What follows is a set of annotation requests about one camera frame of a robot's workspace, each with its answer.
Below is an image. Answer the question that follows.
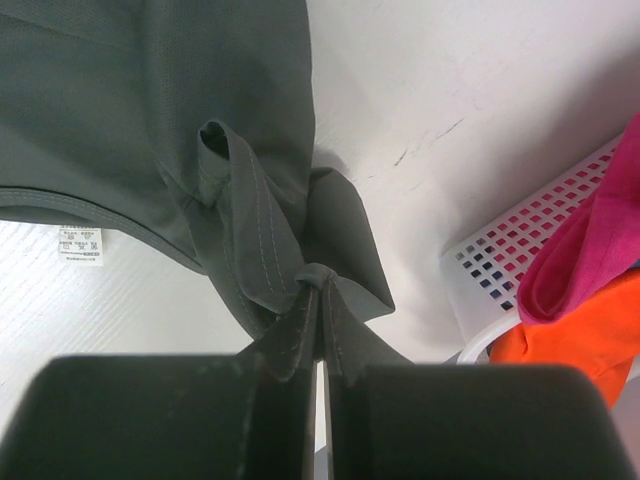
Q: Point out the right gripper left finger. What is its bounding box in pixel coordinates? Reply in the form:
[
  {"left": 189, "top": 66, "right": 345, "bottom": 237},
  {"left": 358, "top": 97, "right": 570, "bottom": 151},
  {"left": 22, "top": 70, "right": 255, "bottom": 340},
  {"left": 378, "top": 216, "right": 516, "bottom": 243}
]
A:
[{"left": 0, "top": 285, "right": 321, "bottom": 480}]

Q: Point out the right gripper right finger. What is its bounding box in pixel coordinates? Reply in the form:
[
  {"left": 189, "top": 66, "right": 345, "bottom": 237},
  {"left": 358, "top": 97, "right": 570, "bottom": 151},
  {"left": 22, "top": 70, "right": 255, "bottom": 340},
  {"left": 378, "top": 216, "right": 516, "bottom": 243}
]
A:
[{"left": 319, "top": 282, "right": 640, "bottom": 480}]

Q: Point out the dark grey t-shirt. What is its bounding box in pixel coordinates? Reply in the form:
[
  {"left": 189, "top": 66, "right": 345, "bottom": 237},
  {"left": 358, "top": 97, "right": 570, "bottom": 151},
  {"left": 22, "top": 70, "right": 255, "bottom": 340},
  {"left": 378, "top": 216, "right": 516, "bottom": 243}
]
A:
[{"left": 1, "top": 1, "right": 402, "bottom": 364}]

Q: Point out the white plastic laundry basket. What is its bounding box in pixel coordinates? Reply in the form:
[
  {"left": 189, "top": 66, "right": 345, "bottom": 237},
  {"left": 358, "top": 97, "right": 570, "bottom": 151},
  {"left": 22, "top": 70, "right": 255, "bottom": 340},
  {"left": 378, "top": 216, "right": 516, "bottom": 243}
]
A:
[{"left": 441, "top": 135, "right": 623, "bottom": 365}]

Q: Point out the navy blue t-shirt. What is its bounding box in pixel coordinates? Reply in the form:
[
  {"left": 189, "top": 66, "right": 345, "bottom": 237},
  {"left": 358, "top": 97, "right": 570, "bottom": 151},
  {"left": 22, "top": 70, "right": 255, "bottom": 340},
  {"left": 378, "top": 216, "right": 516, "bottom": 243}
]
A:
[{"left": 463, "top": 252, "right": 516, "bottom": 312}]

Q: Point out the orange t-shirt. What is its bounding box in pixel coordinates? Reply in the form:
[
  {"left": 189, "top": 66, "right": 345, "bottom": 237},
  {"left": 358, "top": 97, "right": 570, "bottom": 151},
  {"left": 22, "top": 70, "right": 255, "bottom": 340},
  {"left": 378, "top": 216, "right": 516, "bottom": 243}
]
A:
[{"left": 489, "top": 268, "right": 639, "bottom": 407}]

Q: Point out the magenta t-shirt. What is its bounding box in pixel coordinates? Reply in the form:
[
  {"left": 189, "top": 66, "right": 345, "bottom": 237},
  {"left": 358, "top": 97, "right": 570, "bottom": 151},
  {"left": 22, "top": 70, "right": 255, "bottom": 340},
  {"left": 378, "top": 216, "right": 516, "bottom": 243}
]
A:
[{"left": 517, "top": 116, "right": 639, "bottom": 325}]

